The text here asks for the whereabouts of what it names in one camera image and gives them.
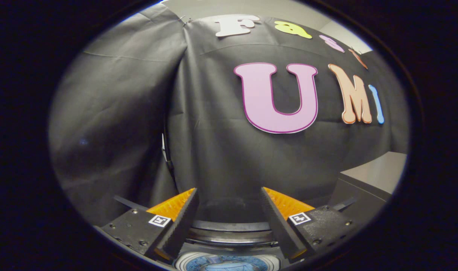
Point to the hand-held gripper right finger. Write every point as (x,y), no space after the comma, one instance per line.
(279,222)

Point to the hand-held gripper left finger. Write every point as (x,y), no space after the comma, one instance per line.
(183,220)

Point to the light blue garment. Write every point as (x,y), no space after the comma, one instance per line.
(228,265)

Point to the black backdrop cloth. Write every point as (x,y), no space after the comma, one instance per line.
(131,124)

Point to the beige cabinet with dark top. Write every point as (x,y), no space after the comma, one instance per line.
(379,175)

